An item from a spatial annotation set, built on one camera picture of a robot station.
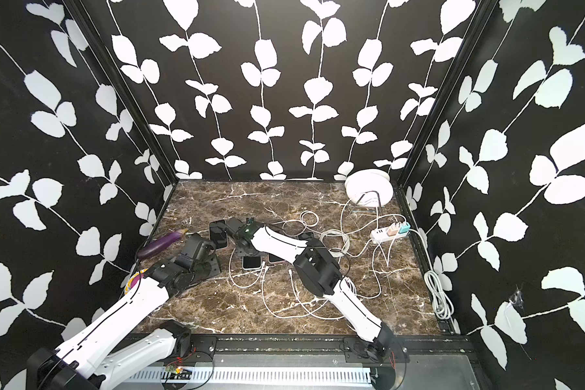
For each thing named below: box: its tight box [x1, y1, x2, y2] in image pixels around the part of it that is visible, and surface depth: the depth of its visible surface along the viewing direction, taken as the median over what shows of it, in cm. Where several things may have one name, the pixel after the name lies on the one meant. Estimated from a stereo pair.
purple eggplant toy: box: [137, 228, 189, 260], surface depth 99 cm
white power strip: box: [370, 221, 412, 244], surface depth 100 cm
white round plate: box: [344, 169, 395, 208], surface depth 102 cm
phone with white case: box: [242, 255, 263, 271], surface depth 93 cm
